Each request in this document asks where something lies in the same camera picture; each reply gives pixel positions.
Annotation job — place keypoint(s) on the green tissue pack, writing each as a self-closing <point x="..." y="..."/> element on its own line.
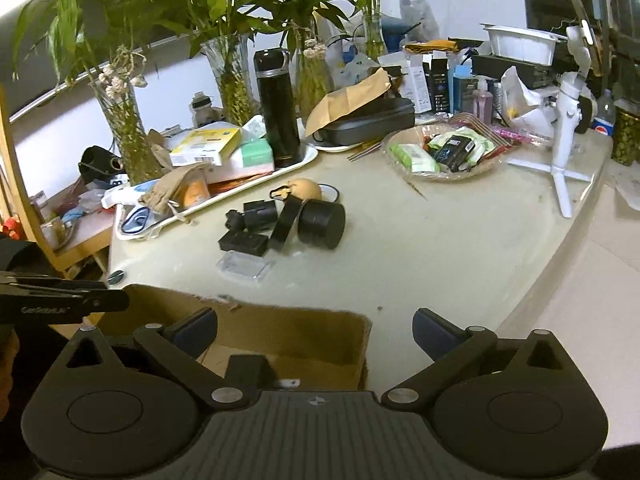
<point x="255" y="156"/>

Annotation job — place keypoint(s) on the small glass bottle with bamboo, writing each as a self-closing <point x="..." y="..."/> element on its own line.
<point x="374" y="40"/>

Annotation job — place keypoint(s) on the white paper sheet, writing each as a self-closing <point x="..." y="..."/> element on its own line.
<point x="627" y="180"/>

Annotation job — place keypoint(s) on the white gimbal tripod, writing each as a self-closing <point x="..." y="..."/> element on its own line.
<point x="565" y="125"/>

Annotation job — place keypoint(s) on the brown cardboard box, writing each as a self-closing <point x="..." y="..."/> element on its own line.
<point x="300" y="340"/>

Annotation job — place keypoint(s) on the orange packet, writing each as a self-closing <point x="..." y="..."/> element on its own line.
<point x="192" y="194"/>

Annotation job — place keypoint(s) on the white plastic bowl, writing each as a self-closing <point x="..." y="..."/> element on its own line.
<point x="522" y="45"/>

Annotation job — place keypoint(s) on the dark patterned jar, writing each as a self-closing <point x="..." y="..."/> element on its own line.
<point x="627" y="135"/>

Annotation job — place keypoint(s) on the blue label soda bottle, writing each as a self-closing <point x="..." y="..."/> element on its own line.
<point x="604" y="115"/>

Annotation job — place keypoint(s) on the white and green wipes pack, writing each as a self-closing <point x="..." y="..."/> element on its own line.
<point x="480" y="142"/>

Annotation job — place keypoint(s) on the clear plastic case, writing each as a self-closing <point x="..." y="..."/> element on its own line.
<point x="243" y="265"/>

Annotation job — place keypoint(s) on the yellow cloth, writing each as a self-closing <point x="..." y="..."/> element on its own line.
<point x="432" y="46"/>

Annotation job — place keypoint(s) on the tall black carton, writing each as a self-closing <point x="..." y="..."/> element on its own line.
<point x="439" y="85"/>

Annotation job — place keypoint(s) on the white plastic bag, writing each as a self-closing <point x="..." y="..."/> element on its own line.
<point x="522" y="102"/>

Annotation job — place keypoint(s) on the white plate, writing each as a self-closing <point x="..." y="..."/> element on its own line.
<point x="340" y="147"/>

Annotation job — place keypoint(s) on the pink striped wrapper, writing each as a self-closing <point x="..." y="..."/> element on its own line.
<point x="520" y="135"/>

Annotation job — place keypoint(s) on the glass vase with bamboo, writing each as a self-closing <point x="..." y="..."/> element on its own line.
<point x="314" y="85"/>
<point x="127" y="135"/>
<point x="234" y="90"/>

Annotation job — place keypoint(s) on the tall white carton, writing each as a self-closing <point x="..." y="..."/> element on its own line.
<point x="417" y="85"/>

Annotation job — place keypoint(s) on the red flat packet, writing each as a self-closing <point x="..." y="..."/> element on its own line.
<point x="235" y="183"/>

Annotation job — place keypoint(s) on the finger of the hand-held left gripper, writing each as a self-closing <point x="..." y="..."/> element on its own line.
<point x="107" y="301"/>

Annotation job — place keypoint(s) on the large black cylinder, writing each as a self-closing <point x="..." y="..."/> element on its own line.
<point x="322" y="225"/>

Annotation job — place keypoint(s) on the pink pump bottle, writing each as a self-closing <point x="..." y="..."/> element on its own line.
<point x="482" y="102"/>

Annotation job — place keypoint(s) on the yellow cardboard box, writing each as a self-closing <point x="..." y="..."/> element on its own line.
<point x="205" y="147"/>

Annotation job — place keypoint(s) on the round woven basket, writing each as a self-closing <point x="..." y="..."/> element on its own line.
<point x="400" y="137"/>

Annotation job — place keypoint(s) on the grey hard case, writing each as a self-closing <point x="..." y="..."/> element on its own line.
<point x="372" y="120"/>

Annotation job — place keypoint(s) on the black flat electronics box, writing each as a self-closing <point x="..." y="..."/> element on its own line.
<point x="492" y="65"/>

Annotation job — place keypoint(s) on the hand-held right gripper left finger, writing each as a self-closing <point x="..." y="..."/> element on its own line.
<point x="192" y="335"/>

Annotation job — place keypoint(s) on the blue carton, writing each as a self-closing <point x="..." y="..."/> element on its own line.
<point x="462" y="90"/>

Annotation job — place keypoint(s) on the white tray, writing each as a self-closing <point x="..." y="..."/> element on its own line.
<point x="295" y="160"/>

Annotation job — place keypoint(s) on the black cylindrical adapter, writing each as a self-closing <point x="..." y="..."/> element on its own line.
<point x="257" y="215"/>

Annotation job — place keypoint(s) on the pair of chopsticks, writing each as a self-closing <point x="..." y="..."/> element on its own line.
<point x="365" y="151"/>

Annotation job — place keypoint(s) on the brown paper envelope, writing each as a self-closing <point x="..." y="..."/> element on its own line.
<point x="345" y="100"/>

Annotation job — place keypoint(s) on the thin wooden stick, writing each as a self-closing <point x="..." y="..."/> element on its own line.
<point x="419" y="191"/>

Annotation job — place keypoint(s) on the white bag with blue print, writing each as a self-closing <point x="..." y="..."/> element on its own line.
<point x="350" y="67"/>

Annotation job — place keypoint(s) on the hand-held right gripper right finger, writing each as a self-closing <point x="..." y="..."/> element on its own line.
<point x="436" y="335"/>

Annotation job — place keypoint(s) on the black rectangular block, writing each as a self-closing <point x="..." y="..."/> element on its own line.
<point x="242" y="243"/>

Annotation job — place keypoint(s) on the black printed box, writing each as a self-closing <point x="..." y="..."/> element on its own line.
<point x="454" y="152"/>

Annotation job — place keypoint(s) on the amber tape roll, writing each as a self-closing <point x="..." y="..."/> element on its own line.
<point x="331" y="191"/>

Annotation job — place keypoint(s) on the black thermos bottle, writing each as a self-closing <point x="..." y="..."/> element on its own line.
<point x="277" y="110"/>

